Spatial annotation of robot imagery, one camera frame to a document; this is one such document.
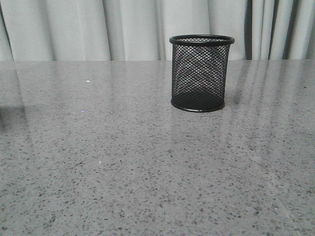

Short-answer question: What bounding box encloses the black mesh pen holder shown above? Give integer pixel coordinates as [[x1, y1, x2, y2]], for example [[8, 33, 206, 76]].
[[169, 34, 235, 112]]

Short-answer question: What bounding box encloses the white pleated curtain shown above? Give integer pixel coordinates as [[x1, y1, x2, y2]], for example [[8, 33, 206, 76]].
[[0, 0, 315, 61]]

